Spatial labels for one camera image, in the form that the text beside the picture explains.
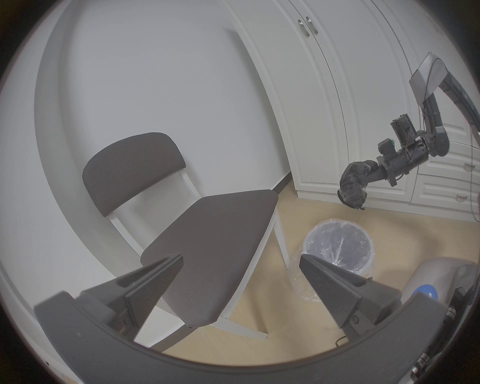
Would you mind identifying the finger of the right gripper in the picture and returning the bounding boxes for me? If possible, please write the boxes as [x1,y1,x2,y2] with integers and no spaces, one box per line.
[361,166,389,185]

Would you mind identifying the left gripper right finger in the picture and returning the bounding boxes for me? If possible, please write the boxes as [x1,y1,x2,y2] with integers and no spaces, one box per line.
[299,254,403,340]

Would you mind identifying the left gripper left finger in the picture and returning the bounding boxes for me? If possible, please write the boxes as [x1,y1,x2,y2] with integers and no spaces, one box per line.
[80,253,185,343]

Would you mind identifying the black plastic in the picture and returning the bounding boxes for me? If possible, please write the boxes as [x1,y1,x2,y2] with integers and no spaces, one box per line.
[337,160,379,211]

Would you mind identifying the clear plastic bag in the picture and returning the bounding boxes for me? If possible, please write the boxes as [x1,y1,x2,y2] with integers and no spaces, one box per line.
[289,217,376,302]

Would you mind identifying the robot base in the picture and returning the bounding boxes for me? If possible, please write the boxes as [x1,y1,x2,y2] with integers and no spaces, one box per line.
[401,257,480,304]

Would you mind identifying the white trash bin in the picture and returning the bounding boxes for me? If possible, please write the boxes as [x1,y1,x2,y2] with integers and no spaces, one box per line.
[303,219,375,286]

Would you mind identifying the grey padded white chair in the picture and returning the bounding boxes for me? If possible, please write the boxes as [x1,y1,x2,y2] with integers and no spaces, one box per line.
[82,132,289,353]

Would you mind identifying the white wardrobe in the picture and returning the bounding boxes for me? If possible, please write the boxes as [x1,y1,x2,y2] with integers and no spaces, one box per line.
[225,0,480,226]

